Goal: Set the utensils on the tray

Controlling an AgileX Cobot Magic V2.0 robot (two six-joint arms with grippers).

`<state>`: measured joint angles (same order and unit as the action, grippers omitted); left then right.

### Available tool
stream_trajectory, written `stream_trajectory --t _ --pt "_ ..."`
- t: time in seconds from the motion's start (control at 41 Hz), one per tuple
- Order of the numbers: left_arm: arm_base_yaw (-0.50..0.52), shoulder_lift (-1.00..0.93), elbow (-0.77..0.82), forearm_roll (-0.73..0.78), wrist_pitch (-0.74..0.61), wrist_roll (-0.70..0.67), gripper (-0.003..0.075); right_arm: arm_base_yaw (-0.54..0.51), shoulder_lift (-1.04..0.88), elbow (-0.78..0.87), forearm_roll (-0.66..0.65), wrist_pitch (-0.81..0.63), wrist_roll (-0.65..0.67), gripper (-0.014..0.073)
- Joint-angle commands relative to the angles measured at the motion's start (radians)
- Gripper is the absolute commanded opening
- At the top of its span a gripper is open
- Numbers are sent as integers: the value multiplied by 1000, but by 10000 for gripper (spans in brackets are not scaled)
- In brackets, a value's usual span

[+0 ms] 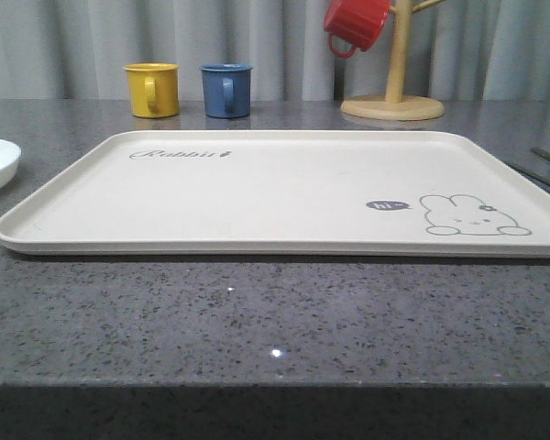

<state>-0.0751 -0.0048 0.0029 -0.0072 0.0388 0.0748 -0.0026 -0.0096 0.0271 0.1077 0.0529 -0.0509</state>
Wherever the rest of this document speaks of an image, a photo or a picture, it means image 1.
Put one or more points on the cream rabbit serving tray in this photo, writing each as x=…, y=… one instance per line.
x=394, y=193

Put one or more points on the blue mug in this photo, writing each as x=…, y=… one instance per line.
x=226, y=89

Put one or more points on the wooden mug tree stand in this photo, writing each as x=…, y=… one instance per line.
x=395, y=105

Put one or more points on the yellow mug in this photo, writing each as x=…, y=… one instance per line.
x=153, y=89

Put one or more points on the red mug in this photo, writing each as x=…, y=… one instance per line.
x=357, y=22

